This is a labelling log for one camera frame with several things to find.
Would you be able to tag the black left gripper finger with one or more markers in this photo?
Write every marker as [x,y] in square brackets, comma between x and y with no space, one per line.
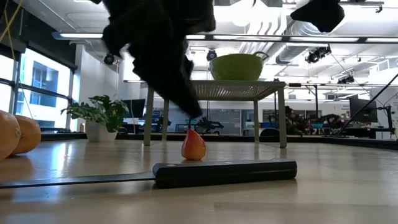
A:
[168,87]

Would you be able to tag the red-orange pear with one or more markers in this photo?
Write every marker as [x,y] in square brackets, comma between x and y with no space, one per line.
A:
[193,147]

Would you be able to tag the green plastic colander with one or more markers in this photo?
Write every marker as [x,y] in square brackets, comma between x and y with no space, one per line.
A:
[237,67]

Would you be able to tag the orange fruit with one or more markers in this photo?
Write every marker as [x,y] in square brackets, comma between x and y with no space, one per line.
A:
[31,135]
[7,133]

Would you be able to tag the background black robot arm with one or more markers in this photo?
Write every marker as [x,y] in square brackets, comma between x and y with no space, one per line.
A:
[210,124]

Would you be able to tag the black monitor on arm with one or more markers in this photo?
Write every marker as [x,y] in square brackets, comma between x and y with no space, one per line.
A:
[363,110]

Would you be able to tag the black computer monitor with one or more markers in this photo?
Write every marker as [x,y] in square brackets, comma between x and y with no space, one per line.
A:
[133,108]

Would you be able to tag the black track light cluster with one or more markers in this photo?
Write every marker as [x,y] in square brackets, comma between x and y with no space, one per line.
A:
[345,80]
[317,55]

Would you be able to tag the pale green perforated metal shelf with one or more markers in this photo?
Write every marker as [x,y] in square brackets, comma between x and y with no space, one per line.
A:
[242,90]

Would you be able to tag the long ceiling light bar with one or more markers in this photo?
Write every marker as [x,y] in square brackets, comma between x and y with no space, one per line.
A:
[81,35]

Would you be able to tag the potted plant in white pot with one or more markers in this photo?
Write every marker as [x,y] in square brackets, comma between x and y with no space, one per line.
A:
[99,132]

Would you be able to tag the background person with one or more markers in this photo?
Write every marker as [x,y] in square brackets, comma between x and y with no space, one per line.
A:
[293,119]

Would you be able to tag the black ceiling camera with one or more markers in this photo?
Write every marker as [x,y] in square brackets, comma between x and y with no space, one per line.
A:
[109,60]
[211,55]

